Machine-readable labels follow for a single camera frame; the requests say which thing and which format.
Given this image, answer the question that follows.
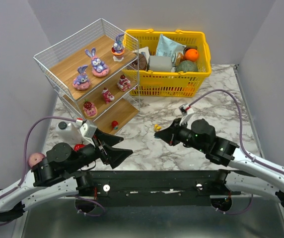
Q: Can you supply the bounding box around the pink round toy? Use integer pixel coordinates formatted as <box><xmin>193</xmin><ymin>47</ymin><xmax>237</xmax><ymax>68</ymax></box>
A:
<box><xmin>27</xmin><ymin>153</ymin><xmax>45</xmax><ymax>168</ymax></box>

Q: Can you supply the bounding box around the red bear toy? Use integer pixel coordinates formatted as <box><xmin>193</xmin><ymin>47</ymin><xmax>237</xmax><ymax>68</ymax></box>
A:
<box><xmin>102</xmin><ymin>87</ymin><xmax>115</xmax><ymax>104</ymax></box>

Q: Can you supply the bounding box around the purple cable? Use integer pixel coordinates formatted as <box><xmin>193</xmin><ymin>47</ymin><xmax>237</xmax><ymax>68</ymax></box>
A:
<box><xmin>0</xmin><ymin>116</ymin><xmax>83</xmax><ymax>228</ymax></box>
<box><xmin>185</xmin><ymin>89</ymin><xmax>284</xmax><ymax>215</ymax></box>

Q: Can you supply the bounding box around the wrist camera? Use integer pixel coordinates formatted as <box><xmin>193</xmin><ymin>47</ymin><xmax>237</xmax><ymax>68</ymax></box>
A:
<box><xmin>79</xmin><ymin>120</ymin><xmax>97</xmax><ymax>145</ymax></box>
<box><xmin>179</xmin><ymin>104</ymin><xmax>194</xmax><ymax>126</ymax></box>

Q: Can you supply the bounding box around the light blue snack bag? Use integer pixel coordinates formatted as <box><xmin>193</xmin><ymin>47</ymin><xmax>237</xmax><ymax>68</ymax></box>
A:
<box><xmin>155</xmin><ymin>34</ymin><xmax>186</xmax><ymax>64</ymax></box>

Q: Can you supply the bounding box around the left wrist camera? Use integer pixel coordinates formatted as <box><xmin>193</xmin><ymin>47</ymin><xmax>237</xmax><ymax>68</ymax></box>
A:
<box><xmin>79</xmin><ymin>120</ymin><xmax>97</xmax><ymax>145</ymax></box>

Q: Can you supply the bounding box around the purple bunny donut toy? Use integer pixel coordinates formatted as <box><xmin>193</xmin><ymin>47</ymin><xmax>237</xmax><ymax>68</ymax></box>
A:
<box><xmin>85</xmin><ymin>48</ymin><xmax>110</xmax><ymax>78</ymax></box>

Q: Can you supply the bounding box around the grey box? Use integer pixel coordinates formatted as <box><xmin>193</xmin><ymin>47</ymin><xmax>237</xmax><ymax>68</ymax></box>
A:
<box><xmin>148</xmin><ymin>56</ymin><xmax>172</xmax><ymax>72</ymax></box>

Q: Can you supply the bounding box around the small red apple toy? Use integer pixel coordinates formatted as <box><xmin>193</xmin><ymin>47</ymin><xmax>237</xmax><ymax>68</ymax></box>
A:
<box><xmin>111</xmin><ymin>120</ymin><xmax>119</xmax><ymax>130</ymax></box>

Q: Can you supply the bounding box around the red strawberry cake toy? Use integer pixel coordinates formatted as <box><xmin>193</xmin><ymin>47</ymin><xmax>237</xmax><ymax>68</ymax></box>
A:
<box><xmin>117</xmin><ymin>74</ymin><xmax>131</xmax><ymax>92</ymax></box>

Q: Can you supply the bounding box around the brown round container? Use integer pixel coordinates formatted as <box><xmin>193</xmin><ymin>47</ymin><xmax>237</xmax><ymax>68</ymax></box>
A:
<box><xmin>127</xmin><ymin>52</ymin><xmax>148</xmax><ymax>71</ymax></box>

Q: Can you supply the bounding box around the green melon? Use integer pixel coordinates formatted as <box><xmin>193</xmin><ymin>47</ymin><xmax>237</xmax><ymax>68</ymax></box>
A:
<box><xmin>175</xmin><ymin>60</ymin><xmax>198</xmax><ymax>72</ymax></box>

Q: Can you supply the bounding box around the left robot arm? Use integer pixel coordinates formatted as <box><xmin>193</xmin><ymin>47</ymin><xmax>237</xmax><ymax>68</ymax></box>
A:
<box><xmin>0</xmin><ymin>129</ymin><xmax>133</xmax><ymax>225</ymax></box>

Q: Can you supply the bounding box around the red bell pepper toy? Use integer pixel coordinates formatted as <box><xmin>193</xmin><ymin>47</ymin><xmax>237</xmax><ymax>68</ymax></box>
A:
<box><xmin>73</xmin><ymin>144</ymin><xmax>85</xmax><ymax>152</ymax></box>

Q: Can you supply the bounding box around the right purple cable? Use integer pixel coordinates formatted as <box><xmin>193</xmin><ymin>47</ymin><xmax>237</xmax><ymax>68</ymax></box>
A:
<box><xmin>185</xmin><ymin>89</ymin><xmax>284</xmax><ymax>215</ymax></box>

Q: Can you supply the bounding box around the small yellow minion toy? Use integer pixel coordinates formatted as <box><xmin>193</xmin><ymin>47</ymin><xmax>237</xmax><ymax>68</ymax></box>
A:
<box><xmin>154</xmin><ymin>124</ymin><xmax>161</xmax><ymax>132</ymax></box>

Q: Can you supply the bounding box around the purple pink donut toy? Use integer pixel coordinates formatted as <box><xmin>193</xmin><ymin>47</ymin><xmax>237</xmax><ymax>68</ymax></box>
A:
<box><xmin>72</xmin><ymin>65</ymin><xmax>91</xmax><ymax>91</ymax></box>

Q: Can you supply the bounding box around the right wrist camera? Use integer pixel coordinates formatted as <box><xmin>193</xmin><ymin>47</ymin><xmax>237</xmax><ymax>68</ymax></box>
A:
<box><xmin>179</xmin><ymin>104</ymin><xmax>194</xmax><ymax>126</ymax></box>

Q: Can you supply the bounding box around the white wire wooden shelf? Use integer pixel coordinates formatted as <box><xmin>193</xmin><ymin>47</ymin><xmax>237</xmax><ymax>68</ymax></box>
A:
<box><xmin>34</xmin><ymin>18</ymin><xmax>140</xmax><ymax>134</ymax></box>

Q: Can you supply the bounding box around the pink strawberry donut toy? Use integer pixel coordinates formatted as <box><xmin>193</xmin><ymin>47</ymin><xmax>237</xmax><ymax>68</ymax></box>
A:
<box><xmin>82</xmin><ymin>100</ymin><xmax>98</xmax><ymax>119</ymax></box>

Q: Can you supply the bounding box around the purple bunny sundae toy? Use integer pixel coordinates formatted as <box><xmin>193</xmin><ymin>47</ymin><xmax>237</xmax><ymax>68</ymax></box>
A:
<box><xmin>111</xmin><ymin>33</ymin><xmax>125</xmax><ymax>62</ymax></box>

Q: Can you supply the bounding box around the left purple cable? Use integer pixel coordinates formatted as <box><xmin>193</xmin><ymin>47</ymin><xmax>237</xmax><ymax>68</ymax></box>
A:
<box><xmin>0</xmin><ymin>116</ymin><xmax>83</xmax><ymax>228</ymax></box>

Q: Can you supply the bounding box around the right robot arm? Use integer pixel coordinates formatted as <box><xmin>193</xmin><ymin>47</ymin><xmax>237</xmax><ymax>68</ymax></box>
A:
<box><xmin>154</xmin><ymin>118</ymin><xmax>284</xmax><ymax>208</ymax></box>

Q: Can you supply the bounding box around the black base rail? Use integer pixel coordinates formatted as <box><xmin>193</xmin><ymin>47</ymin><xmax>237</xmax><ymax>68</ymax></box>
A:
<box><xmin>75</xmin><ymin>170</ymin><xmax>230</xmax><ymax>207</ymax></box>

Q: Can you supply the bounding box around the white bottle black cap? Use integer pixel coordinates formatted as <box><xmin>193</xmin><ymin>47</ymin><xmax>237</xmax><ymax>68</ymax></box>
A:
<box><xmin>55</xmin><ymin>121</ymin><xmax>82</xmax><ymax>145</ymax></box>

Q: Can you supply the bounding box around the orange fruit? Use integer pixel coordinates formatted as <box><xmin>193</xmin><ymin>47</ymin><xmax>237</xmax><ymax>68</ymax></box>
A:
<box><xmin>184</xmin><ymin>49</ymin><xmax>199</xmax><ymax>62</ymax></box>

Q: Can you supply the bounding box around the yellow plastic basket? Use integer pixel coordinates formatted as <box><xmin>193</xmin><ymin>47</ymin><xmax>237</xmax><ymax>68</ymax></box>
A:
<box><xmin>124</xmin><ymin>29</ymin><xmax>212</xmax><ymax>97</ymax></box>

